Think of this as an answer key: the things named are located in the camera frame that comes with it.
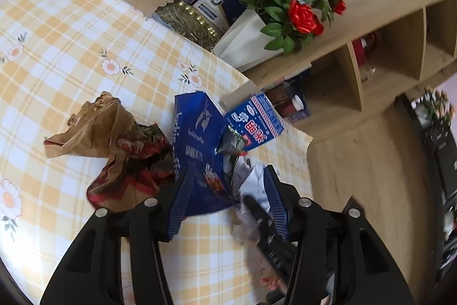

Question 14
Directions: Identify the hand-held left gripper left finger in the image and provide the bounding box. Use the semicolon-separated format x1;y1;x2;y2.
39;167;195;305

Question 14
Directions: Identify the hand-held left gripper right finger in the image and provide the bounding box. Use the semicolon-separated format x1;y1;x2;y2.
262;165;416;305

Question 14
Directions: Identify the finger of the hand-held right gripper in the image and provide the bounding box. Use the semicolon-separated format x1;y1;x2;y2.
242;195;298;288

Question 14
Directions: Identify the white wrapper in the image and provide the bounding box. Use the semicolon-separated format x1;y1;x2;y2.
218;126;274;241

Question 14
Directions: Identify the red wrapper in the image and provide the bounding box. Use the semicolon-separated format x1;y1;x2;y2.
87;124;179;213

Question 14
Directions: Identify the blue paper bag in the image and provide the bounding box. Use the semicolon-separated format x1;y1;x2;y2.
174;91;250;216

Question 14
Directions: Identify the small blue and white carton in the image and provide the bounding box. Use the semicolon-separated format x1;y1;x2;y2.
224;93;285;154

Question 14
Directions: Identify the brown paper bag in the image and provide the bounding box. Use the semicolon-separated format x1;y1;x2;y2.
43;91;138;163

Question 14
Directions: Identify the brown cup with white cup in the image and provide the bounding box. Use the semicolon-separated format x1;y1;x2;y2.
282;94;308;116

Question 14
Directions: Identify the glass perfume bottle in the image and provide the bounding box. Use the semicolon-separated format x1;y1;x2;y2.
360;65;379;82

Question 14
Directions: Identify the white faceted flower pot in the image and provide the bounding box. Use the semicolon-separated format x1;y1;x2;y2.
212;10;286;71

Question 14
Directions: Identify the black furniture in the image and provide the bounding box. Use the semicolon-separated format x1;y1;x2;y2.
394;94;457;277

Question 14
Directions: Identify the red gift basket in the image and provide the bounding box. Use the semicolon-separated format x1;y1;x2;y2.
352;31;379;66

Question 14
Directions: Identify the gold embossed tray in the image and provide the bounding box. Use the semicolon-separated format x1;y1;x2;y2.
153;1;219;52

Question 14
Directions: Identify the pale pink rose bouquet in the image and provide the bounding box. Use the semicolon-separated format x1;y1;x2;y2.
416;87;452;127

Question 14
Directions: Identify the red artificial rose bouquet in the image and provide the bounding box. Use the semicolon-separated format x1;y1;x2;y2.
236;0;347;55

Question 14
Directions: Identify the blue and white box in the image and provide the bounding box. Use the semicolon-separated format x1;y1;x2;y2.
195;0;250;34

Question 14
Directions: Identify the wooden shelf unit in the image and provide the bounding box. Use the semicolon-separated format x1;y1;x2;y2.
243;0;457;134

